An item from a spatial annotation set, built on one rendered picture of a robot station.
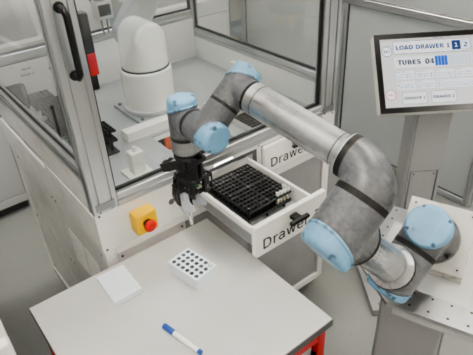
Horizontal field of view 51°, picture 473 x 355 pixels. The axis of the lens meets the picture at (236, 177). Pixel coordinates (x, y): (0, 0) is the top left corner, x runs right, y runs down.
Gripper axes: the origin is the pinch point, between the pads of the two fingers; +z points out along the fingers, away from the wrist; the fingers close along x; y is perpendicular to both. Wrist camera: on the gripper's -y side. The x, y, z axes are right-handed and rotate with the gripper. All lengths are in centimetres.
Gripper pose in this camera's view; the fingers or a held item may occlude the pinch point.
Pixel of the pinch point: (188, 209)
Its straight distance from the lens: 141.5
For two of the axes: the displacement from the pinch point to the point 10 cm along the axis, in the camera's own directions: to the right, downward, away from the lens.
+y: 7.5, 3.4, -5.7
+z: 0.4, 8.3, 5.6
